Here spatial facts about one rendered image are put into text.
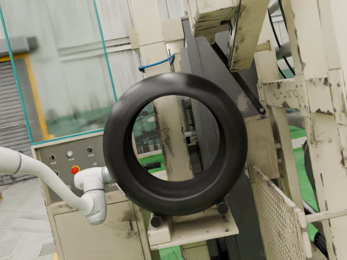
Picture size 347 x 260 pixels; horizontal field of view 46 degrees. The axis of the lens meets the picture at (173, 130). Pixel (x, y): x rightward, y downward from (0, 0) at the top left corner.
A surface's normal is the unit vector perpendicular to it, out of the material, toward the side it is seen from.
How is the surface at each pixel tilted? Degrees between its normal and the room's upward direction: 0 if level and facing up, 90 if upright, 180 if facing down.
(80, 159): 90
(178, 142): 90
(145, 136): 90
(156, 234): 90
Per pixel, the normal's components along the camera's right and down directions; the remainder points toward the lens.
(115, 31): 0.18, 0.05
